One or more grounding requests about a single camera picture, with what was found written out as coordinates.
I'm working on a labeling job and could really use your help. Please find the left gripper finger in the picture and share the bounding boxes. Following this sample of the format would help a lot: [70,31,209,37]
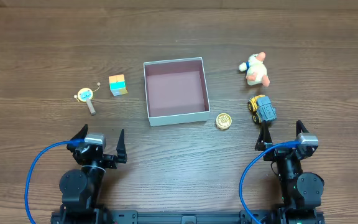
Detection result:
[116,129,127,164]
[67,124,88,152]

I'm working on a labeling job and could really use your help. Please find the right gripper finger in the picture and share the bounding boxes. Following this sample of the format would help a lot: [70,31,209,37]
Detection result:
[296,120,309,135]
[255,121,273,151]

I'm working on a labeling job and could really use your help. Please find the grey yellow toy truck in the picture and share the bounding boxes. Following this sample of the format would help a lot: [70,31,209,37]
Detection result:
[247,95,277,124]

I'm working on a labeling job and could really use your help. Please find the small wooden rattle drum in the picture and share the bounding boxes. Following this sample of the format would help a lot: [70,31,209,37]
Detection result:
[73,82,101,116]

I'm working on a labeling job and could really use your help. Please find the round yellow gear toy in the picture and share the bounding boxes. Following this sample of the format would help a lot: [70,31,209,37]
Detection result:
[215,113,232,130]

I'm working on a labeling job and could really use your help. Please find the pastel colour puzzle cube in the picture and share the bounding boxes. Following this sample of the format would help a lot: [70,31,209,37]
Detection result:
[109,74,128,96]

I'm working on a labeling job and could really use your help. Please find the white plush duck toy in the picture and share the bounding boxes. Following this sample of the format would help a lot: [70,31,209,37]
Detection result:
[239,52,270,86]

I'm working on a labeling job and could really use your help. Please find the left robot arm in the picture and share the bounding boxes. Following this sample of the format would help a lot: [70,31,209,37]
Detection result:
[50,124,127,224]

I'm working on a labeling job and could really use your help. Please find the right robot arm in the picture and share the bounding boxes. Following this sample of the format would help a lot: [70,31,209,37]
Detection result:
[255,120,324,223]

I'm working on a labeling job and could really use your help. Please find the white square box pink interior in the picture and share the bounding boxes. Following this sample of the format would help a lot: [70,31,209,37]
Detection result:
[144,57,210,126]

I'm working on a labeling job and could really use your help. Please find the left blue cable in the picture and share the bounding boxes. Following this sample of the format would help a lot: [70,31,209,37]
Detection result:
[24,139,85,224]

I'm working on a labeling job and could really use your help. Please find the blue cable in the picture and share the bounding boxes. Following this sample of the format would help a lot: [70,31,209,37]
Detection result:
[24,139,85,224]
[239,140,301,224]

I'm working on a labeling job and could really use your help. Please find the right blue cable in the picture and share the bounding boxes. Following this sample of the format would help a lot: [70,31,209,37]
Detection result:
[239,140,301,224]

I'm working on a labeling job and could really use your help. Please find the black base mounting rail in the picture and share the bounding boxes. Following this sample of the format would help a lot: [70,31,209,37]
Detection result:
[50,210,325,224]

